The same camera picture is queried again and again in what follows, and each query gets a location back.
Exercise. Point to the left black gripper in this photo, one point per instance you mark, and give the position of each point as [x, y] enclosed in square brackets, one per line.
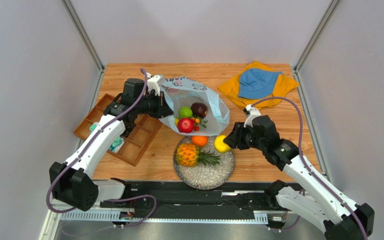
[162, 110]

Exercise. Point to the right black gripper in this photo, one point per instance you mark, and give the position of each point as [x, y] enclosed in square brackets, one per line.
[237, 137]

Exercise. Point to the light blue plastic bag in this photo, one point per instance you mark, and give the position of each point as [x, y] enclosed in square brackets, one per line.
[183, 92]

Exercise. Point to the green apple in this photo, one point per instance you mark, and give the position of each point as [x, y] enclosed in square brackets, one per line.
[185, 112]

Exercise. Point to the red apple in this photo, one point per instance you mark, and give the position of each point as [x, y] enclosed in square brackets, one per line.
[185, 125]

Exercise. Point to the dark purple fruit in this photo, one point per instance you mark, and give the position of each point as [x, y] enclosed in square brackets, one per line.
[199, 109]

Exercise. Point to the small cherries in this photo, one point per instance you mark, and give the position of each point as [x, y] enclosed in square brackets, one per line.
[199, 123]

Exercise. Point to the yellow green lemon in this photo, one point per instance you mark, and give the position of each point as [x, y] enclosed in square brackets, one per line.
[220, 145]

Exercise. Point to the orange fruit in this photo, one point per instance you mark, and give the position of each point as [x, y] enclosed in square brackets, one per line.
[199, 140]

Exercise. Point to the orange pineapple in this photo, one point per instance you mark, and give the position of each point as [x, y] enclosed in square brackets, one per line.
[190, 155]

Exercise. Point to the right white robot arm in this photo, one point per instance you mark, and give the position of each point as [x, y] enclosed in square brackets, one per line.
[331, 211]

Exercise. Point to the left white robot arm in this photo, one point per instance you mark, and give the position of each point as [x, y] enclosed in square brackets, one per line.
[71, 181]

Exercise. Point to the brown wooden divided tray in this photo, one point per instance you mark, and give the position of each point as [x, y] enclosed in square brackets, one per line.
[134, 145]

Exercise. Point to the blue bucket hat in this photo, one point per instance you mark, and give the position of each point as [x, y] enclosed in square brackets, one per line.
[255, 83]

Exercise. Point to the yellow cloth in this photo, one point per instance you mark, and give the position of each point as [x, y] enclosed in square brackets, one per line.
[230, 88]

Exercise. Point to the teal sock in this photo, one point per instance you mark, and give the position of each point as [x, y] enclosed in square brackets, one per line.
[116, 144]

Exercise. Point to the speckled ceramic plate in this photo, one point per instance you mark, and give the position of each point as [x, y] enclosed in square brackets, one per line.
[203, 177]

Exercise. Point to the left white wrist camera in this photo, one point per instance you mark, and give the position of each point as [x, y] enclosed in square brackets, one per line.
[154, 83]

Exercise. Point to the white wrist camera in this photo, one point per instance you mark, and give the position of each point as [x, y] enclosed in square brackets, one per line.
[154, 83]
[251, 113]

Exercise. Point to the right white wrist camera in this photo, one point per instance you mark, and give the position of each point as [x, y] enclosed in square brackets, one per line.
[251, 113]

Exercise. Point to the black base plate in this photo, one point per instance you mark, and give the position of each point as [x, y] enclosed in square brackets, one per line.
[177, 200]

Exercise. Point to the aluminium frame rail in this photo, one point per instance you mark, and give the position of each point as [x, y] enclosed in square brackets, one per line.
[76, 20]

